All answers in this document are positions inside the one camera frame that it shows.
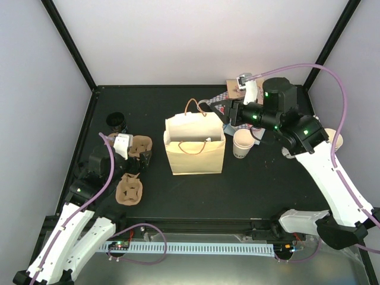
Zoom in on pulp cup carrier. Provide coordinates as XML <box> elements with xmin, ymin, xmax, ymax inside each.
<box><xmin>106</xmin><ymin>133</ymin><xmax>153</xmax><ymax>157</ymax></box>
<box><xmin>115</xmin><ymin>173</ymin><xmax>143</xmax><ymax>206</ymax></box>

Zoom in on kraft paper bag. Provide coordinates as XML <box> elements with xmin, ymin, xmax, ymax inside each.
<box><xmin>163</xmin><ymin>99</ymin><xmax>226</xmax><ymax>175</ymax></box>

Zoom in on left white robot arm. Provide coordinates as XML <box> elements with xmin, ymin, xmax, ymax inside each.
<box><xmin>13</xmin><ymin>144</ymin><xmax>152</xmax><ymax>284</ymax></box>

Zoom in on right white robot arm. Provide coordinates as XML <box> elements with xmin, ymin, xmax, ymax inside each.
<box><xmin>209</xmin><ymin>75</ymin><xmax>379</xmax><ymax>249</ymax></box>

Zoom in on blue checkered paper bag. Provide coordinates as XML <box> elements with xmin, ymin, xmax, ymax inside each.
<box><xmin>197</xmin><ymin>91</ymin><xmax>230</xmax><ymax>111</ymax></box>

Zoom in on pink cakes paper bag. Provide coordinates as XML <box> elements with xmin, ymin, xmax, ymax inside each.
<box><xmin>226</xmin><ymin>78</ymin><xmax>264</xmax><ymax>100</ymax></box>

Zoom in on light blue paper bag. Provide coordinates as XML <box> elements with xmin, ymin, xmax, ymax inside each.
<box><xmin>223</xmin><ymin>124</ymin><xmax>265</xmax><ymax>145</ymax></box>

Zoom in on small circuit board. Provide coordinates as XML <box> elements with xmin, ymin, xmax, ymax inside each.
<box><xmin>108</xmin><ymin>241</ymin><xmax>129</xmax><ymax>251</ymax></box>

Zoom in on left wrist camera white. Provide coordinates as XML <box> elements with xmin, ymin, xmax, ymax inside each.
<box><xmin>113</xmin><ymin>134</ymin><xmax>133</xmax><ymax>160</ymax></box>

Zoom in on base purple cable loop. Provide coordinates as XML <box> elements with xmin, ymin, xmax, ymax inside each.
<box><xmin>107</xmin><ymin>223</ymin><xmax>167</xmax><ymax>264</ymax></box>

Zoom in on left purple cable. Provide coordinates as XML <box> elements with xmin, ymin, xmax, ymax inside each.
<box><xmin>29</xmin><ymin>132</ymin><xmax>117</xmax><ymax>285</ymax></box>

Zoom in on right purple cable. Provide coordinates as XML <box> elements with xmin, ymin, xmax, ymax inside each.
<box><xmin>246</xmin><ymin>63</ymin><xmax>380</xmax><ymax>255</ymax></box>

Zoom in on light blue cable duct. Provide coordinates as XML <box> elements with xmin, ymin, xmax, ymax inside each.
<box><xmin>97</xmin><ymin>242</ymin><xmax>275</xmax><ymax>257</ymax></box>

